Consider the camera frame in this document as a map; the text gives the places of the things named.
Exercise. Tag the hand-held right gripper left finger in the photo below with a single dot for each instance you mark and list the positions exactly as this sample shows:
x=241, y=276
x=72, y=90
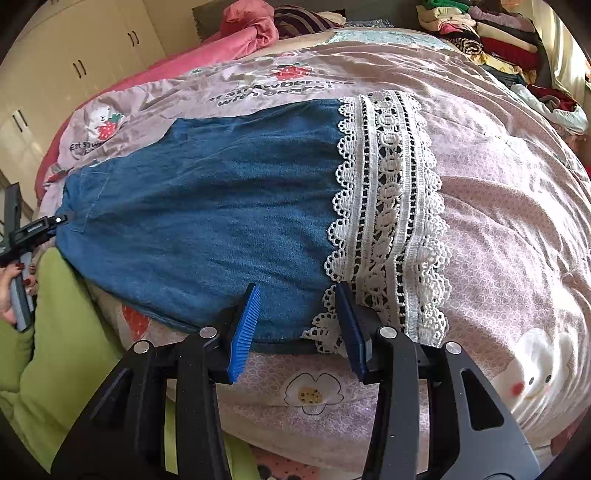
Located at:
x=244, y=332

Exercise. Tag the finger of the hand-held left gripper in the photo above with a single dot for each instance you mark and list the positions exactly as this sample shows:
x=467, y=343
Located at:
x=48, y=227

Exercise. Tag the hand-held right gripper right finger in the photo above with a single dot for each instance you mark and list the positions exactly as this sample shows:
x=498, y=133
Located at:
x=351, y=332

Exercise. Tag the blue denim jeans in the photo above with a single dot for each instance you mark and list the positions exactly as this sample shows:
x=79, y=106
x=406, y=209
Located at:
x=207, y=194

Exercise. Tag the person's left hand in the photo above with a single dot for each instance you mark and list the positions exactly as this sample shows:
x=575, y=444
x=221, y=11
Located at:
x=7, y=295

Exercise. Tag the cream wardrobe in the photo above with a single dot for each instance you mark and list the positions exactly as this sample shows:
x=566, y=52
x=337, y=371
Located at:
x=69, y=55

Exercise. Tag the pink blanket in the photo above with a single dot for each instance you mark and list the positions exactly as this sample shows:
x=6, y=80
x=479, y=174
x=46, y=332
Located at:
x=138, y=69

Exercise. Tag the pink strawberry printed quilt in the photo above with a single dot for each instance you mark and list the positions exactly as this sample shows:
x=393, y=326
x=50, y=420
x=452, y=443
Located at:
x=498, y=221

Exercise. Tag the dark headboard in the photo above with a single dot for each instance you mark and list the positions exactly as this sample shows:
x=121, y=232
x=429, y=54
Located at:
x=205, y=18

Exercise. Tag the pale teal cloth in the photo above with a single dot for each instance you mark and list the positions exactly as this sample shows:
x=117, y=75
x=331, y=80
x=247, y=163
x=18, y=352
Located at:
x=383, y=33

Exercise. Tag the purple striped cloth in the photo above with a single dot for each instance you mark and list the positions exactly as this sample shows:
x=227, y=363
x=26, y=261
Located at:
x=304, y=21

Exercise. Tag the pile of folded clothes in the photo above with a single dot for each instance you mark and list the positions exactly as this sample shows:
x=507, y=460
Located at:
x=498, y=41

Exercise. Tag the yellow curtain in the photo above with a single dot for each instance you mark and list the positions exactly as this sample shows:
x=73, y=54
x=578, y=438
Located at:
x=563, y=41

